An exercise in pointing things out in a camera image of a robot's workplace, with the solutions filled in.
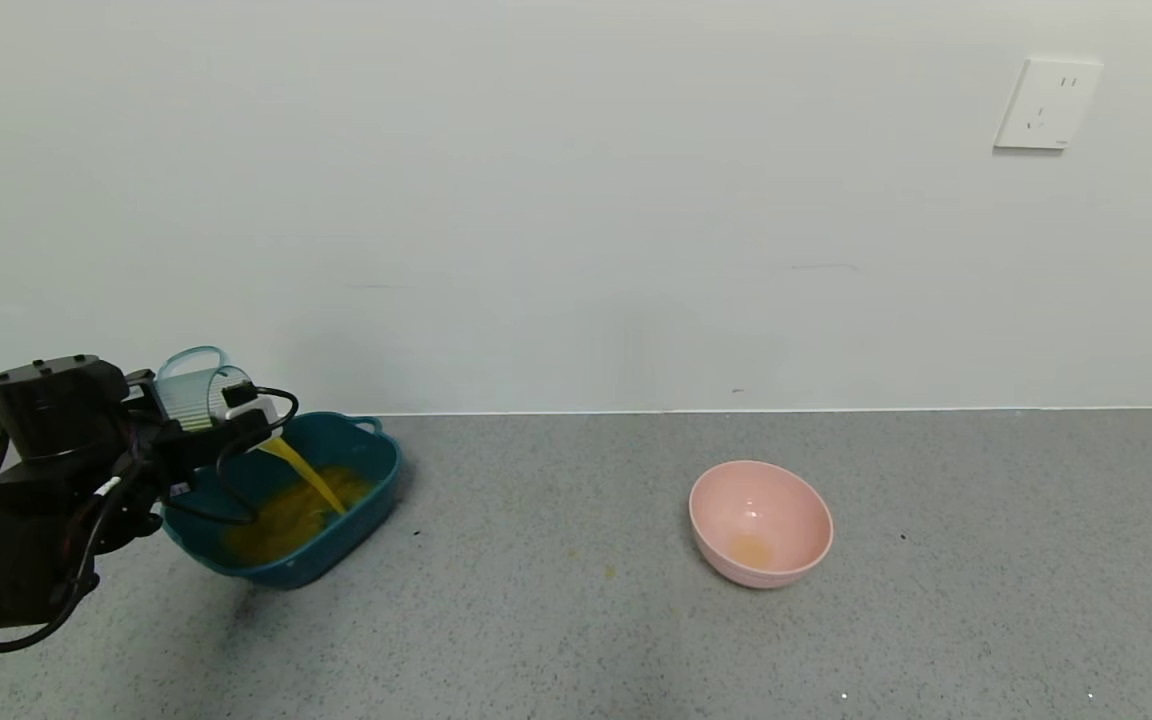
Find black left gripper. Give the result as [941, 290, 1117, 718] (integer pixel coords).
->
[123, 368, 201, 499]

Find translucent teal ribbed cup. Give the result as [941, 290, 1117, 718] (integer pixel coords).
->
[153, 346, 259, 433]

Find orange liquid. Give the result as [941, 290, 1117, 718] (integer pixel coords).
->
[221, 435, 377, 566]

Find teal plastic tray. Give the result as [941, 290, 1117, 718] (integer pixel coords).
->
[161, 412, 403, 590]

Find pink bowl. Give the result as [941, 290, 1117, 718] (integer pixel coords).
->
[688, 460, 834, 589]

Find thin black camera cable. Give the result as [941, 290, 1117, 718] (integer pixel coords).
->
[164, 380, 299, 528]

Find black cable with red sleeve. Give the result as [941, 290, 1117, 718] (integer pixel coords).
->
[0, 470, 127, 653]

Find white wall socket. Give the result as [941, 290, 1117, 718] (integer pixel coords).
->
[993, 56, 1104, 151]

